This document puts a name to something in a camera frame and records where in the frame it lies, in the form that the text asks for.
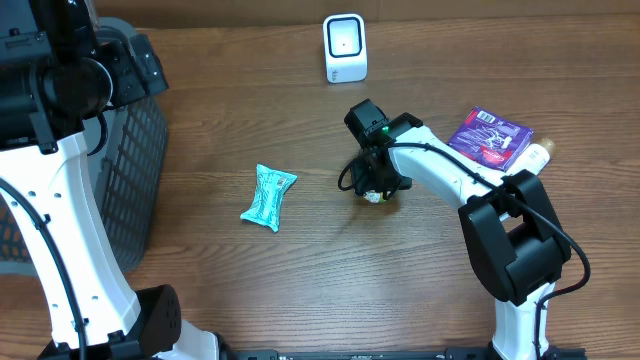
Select green juice carton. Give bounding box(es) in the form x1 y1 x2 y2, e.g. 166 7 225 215
363 191 386 204

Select teal snack packet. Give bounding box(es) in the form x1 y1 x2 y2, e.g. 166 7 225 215
240 164 298 233

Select red purple tissue pack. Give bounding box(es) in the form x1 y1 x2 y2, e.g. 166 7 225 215
447 106 534 172

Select white cosmetic tube gold cap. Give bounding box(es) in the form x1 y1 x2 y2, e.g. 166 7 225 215
506 138 556 175

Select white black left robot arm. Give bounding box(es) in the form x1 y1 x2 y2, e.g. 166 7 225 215
1 1 222 359

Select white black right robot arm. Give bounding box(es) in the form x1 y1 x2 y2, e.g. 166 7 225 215
343 104 571 359

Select white barcode scanner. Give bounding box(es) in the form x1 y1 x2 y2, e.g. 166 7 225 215
322 13 368 84

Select grey plastic lattice basket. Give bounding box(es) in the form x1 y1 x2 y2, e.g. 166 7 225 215
1 17 169 277

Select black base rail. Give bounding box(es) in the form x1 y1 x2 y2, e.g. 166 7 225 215
142 344 587 360

